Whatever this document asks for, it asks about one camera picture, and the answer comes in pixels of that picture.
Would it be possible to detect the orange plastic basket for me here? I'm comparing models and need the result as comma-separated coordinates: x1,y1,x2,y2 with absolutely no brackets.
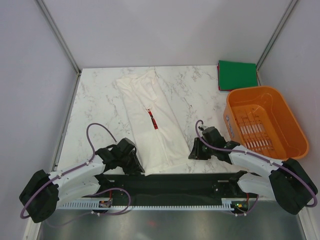
223,86,310,161

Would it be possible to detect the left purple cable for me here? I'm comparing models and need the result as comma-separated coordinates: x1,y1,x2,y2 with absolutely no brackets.
20,122,133,228

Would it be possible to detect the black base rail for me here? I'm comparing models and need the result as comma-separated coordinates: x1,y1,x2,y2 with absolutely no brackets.
93,173,256,206

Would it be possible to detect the folded red t-shirt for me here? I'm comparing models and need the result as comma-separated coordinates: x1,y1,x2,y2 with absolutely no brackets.
217,63,221,91

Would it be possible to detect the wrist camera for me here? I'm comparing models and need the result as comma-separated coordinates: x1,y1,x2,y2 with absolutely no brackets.
202,126,226,148
113,137,136,158

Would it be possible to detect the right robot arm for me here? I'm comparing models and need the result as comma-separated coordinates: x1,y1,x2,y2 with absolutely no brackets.
189,137,318,215

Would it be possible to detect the left aluminium frame post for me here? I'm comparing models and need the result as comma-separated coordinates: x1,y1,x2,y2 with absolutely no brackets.
34,0,82,76

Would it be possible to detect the right aluminium frame post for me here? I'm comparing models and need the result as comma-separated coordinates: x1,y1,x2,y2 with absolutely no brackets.
256,0,300,71

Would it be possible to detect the white coca-cola t-shirt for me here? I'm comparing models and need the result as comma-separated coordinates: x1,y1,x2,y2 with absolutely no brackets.
115,70,190,175

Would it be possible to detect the aluminium frame post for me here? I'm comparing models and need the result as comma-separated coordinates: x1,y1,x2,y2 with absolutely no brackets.
34,0,82,76
256,0,300,71

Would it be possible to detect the white slotted cable duct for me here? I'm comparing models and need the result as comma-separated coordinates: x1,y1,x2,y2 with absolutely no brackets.
57,198,250,211

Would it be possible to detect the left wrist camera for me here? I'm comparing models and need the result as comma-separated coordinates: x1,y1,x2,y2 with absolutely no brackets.
113,137,136,158

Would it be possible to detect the folded green t-shirt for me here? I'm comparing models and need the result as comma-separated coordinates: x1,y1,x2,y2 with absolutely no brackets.
218,60,258,92

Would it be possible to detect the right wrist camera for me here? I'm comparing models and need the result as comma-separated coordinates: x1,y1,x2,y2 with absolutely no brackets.
202,126,226,148

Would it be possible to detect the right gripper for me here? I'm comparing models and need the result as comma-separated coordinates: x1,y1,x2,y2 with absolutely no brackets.
188,137,216,160

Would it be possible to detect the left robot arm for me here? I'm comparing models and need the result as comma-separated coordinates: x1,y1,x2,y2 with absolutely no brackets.
19,144,144,223

